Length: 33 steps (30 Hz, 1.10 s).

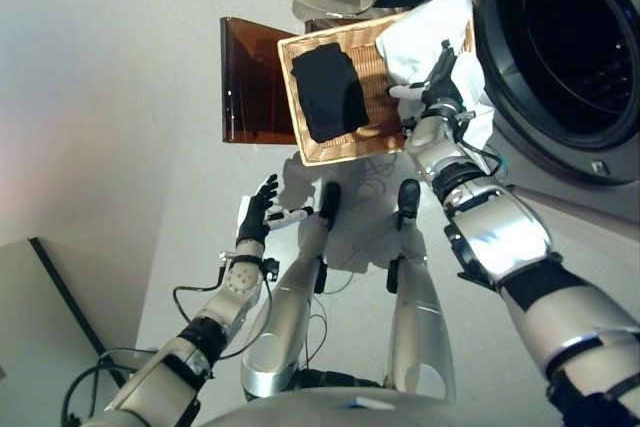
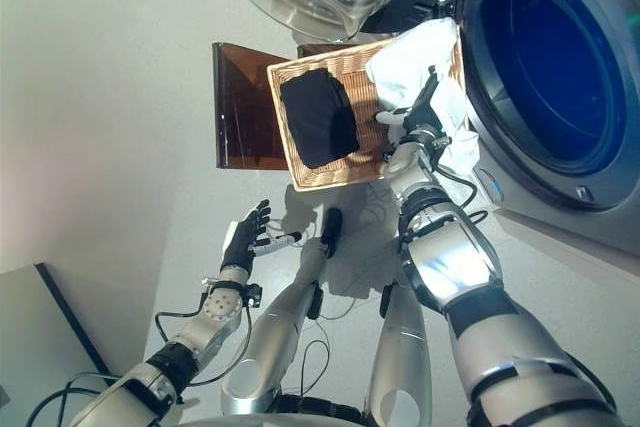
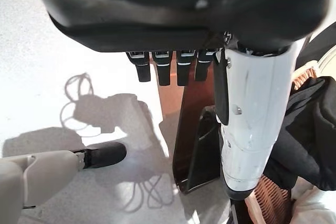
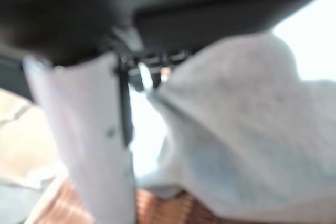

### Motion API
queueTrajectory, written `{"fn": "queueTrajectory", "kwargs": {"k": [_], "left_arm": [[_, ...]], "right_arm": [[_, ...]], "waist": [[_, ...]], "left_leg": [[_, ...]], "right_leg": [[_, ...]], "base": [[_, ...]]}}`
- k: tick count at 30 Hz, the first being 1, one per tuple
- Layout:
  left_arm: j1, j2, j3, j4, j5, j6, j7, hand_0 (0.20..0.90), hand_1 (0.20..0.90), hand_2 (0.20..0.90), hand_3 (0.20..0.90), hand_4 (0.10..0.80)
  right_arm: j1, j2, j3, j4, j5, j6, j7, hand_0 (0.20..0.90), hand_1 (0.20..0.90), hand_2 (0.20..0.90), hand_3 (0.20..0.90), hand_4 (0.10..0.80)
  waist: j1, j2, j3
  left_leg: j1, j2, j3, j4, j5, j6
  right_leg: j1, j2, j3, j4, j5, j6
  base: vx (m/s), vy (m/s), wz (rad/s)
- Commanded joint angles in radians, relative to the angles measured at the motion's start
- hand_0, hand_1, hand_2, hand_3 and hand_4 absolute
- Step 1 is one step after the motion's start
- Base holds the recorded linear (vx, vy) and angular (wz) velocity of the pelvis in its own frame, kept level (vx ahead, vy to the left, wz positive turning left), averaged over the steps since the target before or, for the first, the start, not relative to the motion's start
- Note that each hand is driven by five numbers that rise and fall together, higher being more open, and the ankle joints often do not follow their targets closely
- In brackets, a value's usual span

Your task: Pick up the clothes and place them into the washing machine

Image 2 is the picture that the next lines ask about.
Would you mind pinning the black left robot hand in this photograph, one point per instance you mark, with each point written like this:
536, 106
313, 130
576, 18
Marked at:
240, 242

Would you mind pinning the white garment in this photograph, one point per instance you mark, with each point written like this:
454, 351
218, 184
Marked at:
400, 67

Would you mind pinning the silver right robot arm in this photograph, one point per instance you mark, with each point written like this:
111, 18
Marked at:
450, 272

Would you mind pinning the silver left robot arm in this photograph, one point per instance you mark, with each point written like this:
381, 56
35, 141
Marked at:
210, 327

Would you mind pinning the grey front-load washing machine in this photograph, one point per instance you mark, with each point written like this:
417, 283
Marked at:
630, 172

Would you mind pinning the brown transparent acrylic stool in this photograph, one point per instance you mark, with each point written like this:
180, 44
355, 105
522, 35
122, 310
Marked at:
245, 112

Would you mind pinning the black folded garment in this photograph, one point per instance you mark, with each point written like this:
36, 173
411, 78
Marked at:
320, 117

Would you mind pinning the grey robot torso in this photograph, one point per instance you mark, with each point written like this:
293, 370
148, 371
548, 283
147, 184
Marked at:
280, 422

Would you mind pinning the shallow wicker laundry basket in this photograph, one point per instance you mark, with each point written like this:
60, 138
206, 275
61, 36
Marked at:
365, 92

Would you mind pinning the silver right robot leg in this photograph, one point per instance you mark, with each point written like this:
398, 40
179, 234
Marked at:
400, 357

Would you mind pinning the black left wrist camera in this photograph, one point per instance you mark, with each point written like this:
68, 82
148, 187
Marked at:
253, 294

